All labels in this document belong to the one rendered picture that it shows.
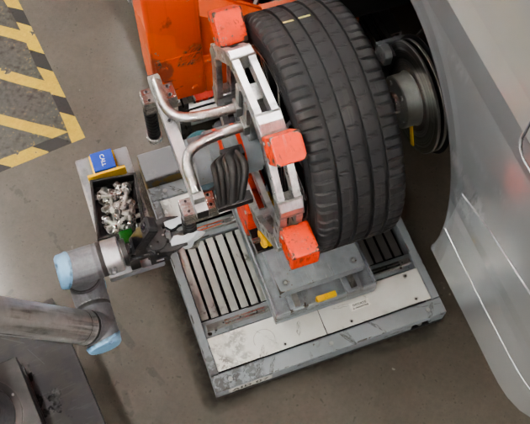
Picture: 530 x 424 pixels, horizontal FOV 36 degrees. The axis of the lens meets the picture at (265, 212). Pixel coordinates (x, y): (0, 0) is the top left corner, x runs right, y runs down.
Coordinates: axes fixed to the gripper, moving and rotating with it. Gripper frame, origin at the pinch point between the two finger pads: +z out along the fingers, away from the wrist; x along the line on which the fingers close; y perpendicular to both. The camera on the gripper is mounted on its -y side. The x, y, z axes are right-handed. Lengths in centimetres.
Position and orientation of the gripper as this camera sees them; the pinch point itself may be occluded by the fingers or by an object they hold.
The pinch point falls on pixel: (197, 225)
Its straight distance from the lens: 207.9
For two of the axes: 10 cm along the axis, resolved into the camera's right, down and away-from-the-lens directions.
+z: 9.4, -2.9, 1.6
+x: 3.4, 8.4, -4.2
